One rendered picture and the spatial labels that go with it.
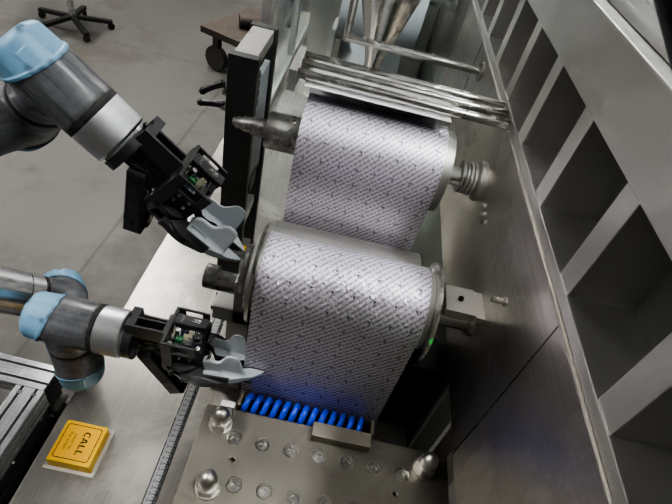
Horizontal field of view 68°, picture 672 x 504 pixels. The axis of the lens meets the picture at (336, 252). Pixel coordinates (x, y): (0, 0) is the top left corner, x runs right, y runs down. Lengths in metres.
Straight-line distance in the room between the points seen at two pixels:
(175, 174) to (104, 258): 1.90
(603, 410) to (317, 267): 0.38
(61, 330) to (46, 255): 1.77
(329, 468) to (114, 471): 0.36
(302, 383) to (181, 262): 0.53
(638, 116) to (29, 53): 0.60
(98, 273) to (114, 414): 1.51
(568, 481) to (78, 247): 2.35
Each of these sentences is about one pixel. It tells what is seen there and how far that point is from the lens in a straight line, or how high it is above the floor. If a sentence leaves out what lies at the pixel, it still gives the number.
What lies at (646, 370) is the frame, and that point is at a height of 1.52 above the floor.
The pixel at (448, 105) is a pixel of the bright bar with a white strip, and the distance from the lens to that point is 0.83.
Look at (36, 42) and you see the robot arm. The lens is 0.65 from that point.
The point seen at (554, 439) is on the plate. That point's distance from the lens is 0.53.
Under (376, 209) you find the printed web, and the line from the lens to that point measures 0.84.
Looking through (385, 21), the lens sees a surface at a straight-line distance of 1.22.
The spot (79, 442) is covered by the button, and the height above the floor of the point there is 0.92.
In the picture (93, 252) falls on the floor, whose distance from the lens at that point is 2.56.
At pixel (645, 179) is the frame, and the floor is 1.59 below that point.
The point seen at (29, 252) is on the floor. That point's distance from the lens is 2.62.
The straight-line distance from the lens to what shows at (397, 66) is 1.58.
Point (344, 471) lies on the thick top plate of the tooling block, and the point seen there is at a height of 1.03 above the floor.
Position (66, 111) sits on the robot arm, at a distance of 0.64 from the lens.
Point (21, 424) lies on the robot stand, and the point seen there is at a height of 0.23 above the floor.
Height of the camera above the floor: 1.78
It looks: 43 degrees down
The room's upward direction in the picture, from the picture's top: 16 degrees clockwise
